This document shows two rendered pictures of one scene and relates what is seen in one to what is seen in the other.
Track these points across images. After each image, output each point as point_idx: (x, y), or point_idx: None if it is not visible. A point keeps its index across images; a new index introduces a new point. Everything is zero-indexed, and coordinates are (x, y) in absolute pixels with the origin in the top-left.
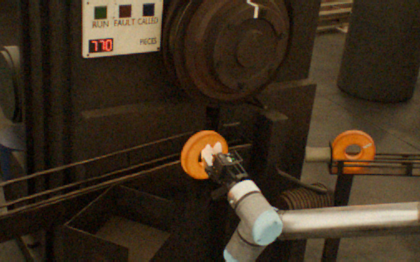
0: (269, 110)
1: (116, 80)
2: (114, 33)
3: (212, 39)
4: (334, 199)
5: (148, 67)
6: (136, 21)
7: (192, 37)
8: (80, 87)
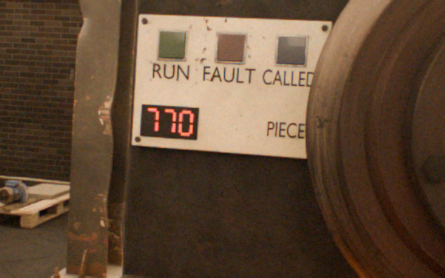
0: None
1: (212, 219)
2: (203, 98)
3: (417, 83)
4: None
5: (294, 202)
6: (259, 76)
7: (360, 87)
8: (128, 217)
